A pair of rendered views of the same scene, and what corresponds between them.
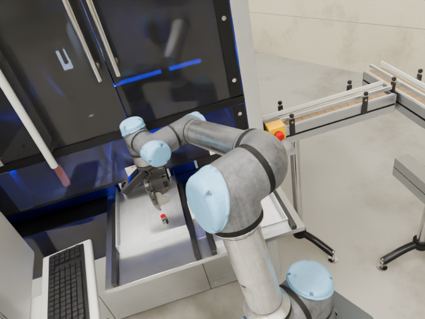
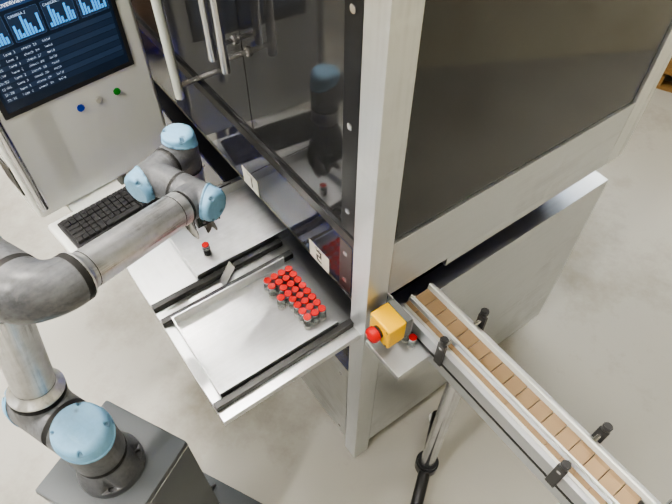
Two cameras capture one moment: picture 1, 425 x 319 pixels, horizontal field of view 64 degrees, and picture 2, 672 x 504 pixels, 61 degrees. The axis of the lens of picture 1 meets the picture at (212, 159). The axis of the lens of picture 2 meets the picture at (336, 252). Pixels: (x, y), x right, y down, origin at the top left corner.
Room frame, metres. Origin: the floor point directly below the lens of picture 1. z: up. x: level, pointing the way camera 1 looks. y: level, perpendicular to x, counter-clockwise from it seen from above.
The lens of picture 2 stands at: (0.70, -0.83, 2.15)
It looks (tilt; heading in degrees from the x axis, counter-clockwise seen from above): 51 degrees down; 59
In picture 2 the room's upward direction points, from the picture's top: straight up
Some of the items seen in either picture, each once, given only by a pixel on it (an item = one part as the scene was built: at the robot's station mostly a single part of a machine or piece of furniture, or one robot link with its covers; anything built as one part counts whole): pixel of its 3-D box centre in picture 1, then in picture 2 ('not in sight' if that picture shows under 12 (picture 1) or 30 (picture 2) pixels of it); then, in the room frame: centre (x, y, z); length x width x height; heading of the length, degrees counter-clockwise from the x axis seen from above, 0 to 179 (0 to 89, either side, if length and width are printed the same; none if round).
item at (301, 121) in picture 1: (321, 111); (513, 395); (1.35, -0.56, 0.92); 0.69 x 0.15 x 0.16; 95
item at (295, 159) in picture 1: (296, 190); (440, 425); (1.34, -0.41, 0.46); 0.09 x 0.09 x 0.77; 5
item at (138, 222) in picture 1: (148, 207); (229, 223); (1.02, 0.29, 0.90); 0.34 x 0.26 x 0.04; 5
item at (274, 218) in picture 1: (238, 200); (255, 323); (0.93, -0.06, 0.90); 0.34 x 0.26 x 0.04; 5
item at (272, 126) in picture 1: (274, 130); (389, 324); (1.19, -0.28, 1.00); 0.08 x 0.07 x 0.07; 5
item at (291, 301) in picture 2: not in sight; (290, 300); (1.04, -0.05, 0.91); 0.18 x 0.02 x 0.05; 95
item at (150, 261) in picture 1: (194, 211); (238, 277); (0.96, 0.12, 0.87); 0.70 x 0.48 x 0.02; 95
